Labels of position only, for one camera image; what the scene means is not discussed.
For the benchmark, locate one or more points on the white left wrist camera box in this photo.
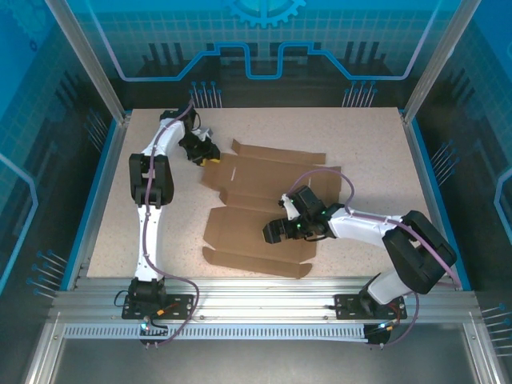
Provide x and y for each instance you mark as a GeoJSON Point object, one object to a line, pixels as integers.
{"type": "Point", "coordinates": [208, 133]}

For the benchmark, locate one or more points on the aluminium frame post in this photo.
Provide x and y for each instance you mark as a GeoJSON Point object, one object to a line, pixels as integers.
{"type": "Point", "coordinates": [436, 68]}
{"type": "Point", "coordinates": [98, 68]}

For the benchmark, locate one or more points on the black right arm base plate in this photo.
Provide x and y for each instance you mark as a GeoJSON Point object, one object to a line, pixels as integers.
{"type": "Point", "coordinates": [344, 306]}

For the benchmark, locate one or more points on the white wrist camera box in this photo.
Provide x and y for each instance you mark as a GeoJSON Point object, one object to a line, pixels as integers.
{"type": "Point", "coordinates": [208, 133]}
{"type": "Point", "coordinates": [289, 206]}

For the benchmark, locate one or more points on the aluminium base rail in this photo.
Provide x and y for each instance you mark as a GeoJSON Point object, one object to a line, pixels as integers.
{"type": "Point", "coordinates": [260, 300]}

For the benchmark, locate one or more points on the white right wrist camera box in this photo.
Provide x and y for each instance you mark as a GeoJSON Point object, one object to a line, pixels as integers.
{"type": "Point", "coordinates": [289, 206]}

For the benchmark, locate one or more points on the brown cardboard paper box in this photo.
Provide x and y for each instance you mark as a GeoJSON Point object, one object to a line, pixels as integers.
{"type": "Point", "coordinates": [260, 208]}

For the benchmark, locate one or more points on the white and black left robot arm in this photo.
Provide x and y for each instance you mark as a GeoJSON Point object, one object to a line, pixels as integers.
{"type": "Point", "coordinates": [150, 232]}

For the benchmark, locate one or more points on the aluminium lower frame rail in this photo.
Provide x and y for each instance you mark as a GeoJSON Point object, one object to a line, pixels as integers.
{"type": "Point", "coordinates": [482, 352]}
{"type": "Point", "coordinates": [44, 352]}

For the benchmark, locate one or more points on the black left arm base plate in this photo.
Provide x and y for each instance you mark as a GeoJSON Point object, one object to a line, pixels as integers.
{"type": "Point", "coordinates": [186, 308]}

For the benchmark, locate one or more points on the grey metal sheet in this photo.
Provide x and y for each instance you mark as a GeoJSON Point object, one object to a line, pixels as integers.
{"type": "Point", "coordinates": [260, 364]}

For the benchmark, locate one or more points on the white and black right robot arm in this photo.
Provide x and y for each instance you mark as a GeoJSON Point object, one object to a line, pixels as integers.
{"type": "Point", "coordinates": [360, 226]}

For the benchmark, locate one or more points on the aluminium table side rail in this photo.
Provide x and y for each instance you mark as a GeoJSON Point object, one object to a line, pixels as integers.
{"type": "Point", "coordinates": [112, 168]}
{"type": "Point", "coordinates": [420, 168]}

